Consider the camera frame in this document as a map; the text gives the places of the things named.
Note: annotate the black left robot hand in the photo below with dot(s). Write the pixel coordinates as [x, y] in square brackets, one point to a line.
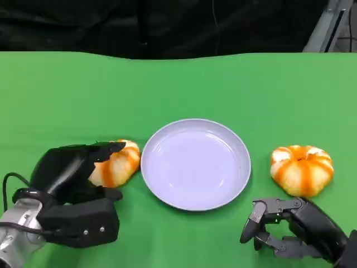
[61, 167]

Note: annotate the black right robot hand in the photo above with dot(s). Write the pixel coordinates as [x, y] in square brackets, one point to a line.
[315, 223]

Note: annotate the orange and white bread roll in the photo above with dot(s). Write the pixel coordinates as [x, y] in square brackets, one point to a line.
[120, 170]
[301, 173]

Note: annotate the lilac plate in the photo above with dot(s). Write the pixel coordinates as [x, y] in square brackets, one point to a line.
[195, 164]

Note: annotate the black backdrop curtain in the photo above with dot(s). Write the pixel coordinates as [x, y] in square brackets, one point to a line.
[83, 25]

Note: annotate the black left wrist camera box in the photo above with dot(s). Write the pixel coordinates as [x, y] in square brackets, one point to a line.
[83, 220]

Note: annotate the aluminium frame profile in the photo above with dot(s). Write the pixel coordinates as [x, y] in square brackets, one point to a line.
[318, 36]

